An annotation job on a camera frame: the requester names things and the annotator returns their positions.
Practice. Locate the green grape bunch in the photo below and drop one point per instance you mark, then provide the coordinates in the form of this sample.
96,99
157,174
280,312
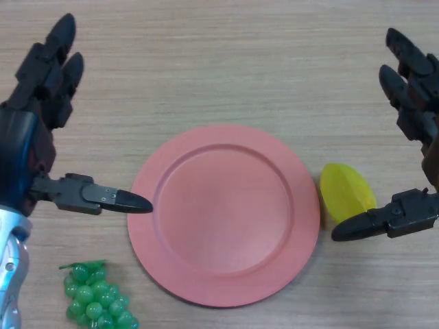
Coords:
96,298

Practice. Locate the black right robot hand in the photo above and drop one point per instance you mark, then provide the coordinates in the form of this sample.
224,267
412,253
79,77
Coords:
416,89

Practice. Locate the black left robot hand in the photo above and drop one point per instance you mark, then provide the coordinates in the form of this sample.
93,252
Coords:
20,144

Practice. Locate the yellow starfruit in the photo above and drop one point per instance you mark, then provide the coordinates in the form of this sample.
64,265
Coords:
346,192

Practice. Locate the pink round plate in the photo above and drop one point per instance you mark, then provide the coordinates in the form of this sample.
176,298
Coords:
223,216

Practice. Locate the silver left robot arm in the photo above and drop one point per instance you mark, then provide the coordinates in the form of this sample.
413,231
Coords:
10,267

